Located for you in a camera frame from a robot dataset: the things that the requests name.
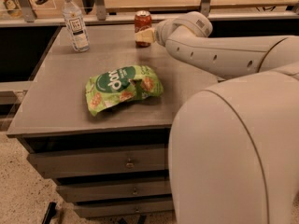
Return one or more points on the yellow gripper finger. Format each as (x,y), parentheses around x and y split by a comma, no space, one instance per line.
(146,36)

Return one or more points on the red coke can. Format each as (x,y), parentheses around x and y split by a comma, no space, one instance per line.
(142,22)

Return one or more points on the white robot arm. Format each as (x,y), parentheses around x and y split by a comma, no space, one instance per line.
(233,150)

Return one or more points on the green chip bag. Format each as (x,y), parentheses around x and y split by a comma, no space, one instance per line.
(126,84)

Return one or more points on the clear plastic water bottle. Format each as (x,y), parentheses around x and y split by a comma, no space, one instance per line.
(75,25)

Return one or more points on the grey drawer cabinet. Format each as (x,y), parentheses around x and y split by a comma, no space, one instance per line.
(97,123)

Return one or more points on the top grey drawer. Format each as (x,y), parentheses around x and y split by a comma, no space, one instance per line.
(100,161)

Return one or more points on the grey drawer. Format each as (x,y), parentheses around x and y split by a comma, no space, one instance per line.
(124,208)
(100,161)
(111,190)

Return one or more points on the middle grey drawer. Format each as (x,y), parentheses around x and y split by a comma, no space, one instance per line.
(111,190)

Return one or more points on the bottom grey drawer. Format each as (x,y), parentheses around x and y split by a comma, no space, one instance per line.
(124,208)

